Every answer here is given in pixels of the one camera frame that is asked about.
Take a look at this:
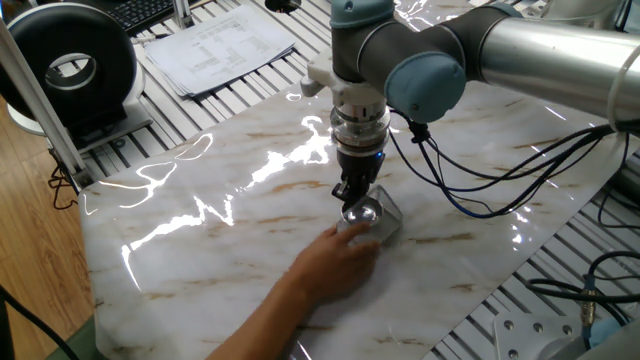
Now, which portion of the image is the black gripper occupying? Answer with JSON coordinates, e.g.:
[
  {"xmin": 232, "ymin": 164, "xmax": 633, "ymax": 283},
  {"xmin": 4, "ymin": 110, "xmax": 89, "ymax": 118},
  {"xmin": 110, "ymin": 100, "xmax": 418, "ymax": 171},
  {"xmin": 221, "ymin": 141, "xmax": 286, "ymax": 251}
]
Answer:
[{"xmin": 330, "ymin": 148, "xmax": 386, "ymax": 214}]

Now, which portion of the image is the small round silver cup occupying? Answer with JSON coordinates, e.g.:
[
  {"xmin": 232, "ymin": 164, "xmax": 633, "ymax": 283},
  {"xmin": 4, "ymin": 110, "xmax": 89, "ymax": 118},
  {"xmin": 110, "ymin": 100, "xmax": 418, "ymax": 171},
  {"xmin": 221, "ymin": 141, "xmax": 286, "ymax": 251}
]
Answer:
[{"xmin": 340, "ymin": 195, "xmax": 385, "ymax": 226}]

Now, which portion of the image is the silver wire mesh basket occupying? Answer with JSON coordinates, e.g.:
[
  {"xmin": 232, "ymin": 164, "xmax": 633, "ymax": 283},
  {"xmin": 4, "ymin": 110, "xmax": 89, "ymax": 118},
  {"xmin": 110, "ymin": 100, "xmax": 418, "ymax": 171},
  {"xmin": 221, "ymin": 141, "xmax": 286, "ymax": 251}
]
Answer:
[{"xmin": 335, "ymin": 184, "xmax": 404, "ymax": 246}]

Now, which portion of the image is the person's bare forearm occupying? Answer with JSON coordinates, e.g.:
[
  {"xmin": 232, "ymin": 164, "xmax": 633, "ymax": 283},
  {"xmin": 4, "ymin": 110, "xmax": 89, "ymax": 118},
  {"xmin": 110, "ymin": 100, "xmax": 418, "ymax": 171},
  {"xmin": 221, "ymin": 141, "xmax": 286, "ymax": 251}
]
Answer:
[{"xmin": 205, "ymin": 277, "xmax": 319, "ymax": 360}]

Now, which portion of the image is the silver robot mounting plate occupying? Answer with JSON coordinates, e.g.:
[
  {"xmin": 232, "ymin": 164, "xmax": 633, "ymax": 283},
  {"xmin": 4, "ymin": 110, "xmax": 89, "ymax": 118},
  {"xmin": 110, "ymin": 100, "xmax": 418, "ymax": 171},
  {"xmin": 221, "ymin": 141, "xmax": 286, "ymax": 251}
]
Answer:
[{"xmin": 492, "ymin": 314, "xmax": 581, "ymax": 360}]

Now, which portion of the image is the person's bare hand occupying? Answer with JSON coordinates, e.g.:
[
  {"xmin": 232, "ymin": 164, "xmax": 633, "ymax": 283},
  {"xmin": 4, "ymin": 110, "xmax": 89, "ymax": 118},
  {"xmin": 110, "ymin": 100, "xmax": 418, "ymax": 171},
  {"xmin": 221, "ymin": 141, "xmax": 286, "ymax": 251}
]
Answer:
[{"xmin": 287, "ymin": 222, "xmax": 384, "ymax": 306}]

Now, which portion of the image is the marble pattern table mat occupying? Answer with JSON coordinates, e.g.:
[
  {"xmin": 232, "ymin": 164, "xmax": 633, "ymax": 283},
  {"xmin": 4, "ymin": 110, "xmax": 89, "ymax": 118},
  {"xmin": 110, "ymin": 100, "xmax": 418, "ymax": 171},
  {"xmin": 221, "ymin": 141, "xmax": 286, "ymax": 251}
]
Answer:
[{"xmin": 78, "ymin": 0, "xmax": 636, "ymax": 360}]

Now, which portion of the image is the stack of printed papers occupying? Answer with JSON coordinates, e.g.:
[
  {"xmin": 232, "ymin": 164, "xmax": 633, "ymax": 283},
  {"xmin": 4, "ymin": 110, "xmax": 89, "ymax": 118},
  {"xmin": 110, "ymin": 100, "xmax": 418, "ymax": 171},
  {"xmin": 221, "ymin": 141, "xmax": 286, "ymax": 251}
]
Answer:
[{"xmin": 143, "ymin": 4, "xmax": 297, "ymax": 98}]

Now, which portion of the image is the black round object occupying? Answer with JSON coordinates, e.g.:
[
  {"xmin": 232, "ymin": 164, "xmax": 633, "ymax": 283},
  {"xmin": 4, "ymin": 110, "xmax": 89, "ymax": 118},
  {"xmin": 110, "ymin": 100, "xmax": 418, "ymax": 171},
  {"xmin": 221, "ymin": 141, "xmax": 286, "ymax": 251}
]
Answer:
[{"xmin": 264, "ymin": 0, "xmax": 303, "ymax": 14}]

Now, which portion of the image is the black keyboard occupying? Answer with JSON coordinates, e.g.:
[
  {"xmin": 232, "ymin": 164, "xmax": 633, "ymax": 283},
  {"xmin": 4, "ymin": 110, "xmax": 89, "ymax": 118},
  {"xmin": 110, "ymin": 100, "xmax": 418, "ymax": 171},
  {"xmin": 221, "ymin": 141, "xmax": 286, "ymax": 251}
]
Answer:
[{"xmin": 92, "ymin": 0, "xmax": 201, "ymax": 36}]

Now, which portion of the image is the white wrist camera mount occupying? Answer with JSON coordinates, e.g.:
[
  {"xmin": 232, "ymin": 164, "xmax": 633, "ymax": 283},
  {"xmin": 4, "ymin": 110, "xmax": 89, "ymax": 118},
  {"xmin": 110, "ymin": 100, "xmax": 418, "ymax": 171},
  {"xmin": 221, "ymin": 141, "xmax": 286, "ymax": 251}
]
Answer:
[{"xmin": 299, "ymin": 49, "xmax": 389, "ymax": 109}]

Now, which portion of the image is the short aluminium post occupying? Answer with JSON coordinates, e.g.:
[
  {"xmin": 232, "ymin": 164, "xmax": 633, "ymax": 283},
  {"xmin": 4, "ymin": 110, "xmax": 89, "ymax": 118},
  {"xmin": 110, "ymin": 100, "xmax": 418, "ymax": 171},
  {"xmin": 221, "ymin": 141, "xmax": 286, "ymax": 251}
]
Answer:
[{"xmin": 172, "ymin": 0, "xmax": 195, "ymax": 29}]

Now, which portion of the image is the black cable with metal connector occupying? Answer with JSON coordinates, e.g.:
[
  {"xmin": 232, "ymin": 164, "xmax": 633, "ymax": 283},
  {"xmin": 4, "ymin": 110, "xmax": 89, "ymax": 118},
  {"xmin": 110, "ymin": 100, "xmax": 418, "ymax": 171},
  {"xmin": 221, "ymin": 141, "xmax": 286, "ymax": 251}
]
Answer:
[{"xmin": 524, "ymin": 249, "xmax": 640, "ymax": 346}]

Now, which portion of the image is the thin black floor cable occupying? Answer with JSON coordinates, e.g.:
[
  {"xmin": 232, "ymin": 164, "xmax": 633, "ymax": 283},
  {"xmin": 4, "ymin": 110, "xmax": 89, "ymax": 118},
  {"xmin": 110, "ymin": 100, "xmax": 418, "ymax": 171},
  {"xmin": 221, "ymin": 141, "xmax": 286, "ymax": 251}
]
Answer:
[{"xmin": 47, "ymin": 163, "xmax": 81, "ymax": 211}]

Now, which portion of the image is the aluminium frame post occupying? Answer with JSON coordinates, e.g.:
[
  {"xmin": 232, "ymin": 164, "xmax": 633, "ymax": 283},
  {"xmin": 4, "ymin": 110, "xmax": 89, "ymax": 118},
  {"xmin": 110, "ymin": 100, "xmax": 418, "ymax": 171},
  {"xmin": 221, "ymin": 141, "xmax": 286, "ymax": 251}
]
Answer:
[{"xmin": 0, "ymin": 19, "xmax": 95, "ymax": 190}]

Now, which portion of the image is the thick black cable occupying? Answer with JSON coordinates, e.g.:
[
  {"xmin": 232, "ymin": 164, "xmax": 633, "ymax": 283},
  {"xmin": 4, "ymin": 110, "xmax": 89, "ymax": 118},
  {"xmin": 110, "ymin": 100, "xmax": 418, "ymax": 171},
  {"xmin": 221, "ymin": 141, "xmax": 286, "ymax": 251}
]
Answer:
[{"xmin": 0, "ymin": 284, "xmax": 81, "ymax": 360}]

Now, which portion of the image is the black ring shaped device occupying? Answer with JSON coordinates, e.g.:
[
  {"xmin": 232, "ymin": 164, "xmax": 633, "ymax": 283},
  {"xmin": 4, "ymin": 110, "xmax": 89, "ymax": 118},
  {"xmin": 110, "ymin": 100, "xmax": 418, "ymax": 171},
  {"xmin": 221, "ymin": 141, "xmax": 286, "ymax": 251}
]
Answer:
[{"xmin": 0, "ymin": 2, "xmax": 154, "ymax": 151}]

